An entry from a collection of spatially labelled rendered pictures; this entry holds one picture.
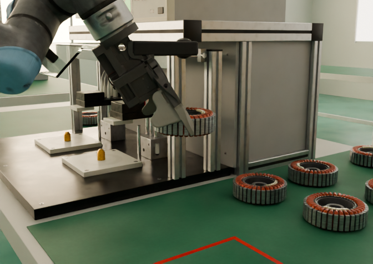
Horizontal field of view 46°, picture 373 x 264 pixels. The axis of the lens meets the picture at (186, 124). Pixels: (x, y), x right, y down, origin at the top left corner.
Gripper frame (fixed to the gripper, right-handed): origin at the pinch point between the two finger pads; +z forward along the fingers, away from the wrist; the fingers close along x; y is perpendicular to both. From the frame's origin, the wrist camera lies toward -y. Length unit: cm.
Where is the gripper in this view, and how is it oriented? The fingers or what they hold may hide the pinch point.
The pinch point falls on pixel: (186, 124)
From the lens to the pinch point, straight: 78.5
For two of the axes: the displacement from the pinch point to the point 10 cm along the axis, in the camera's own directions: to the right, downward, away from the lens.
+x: 2.3, 1.9, -9.5
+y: -8.4, 5.4, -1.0
